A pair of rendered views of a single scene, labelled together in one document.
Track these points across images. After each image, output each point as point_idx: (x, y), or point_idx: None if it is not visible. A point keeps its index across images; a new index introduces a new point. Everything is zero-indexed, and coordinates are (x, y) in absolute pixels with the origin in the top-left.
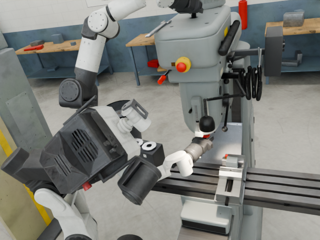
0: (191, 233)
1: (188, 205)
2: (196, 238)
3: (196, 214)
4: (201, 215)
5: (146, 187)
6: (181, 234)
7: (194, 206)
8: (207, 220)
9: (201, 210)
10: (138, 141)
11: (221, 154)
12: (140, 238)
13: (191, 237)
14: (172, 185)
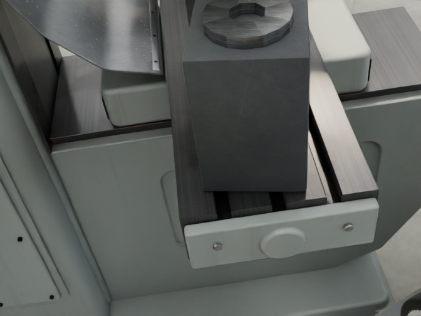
0: (374, 68)
1: (321, 47)
2: (381, 54)
3: (339, 27)
4: (338, 17)
5: None
6: (392, 83)
7: (317, 37)
8: (345, 6)
9: (319, 22)
10: (228, 11)
11: (93, 3)
12: (414, 296)
13: (386, 63)
14: (311, 32)
